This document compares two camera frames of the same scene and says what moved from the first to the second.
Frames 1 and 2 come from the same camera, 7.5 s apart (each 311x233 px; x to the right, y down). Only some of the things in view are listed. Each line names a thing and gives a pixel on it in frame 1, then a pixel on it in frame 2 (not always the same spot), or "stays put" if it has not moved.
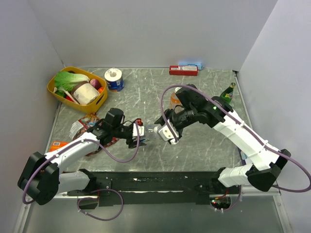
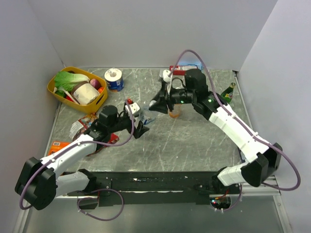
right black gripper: [168, 114] to [161, 106]
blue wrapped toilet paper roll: [114, 80] stays put
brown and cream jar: [84, 93] stays put
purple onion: [95, 83] stays put
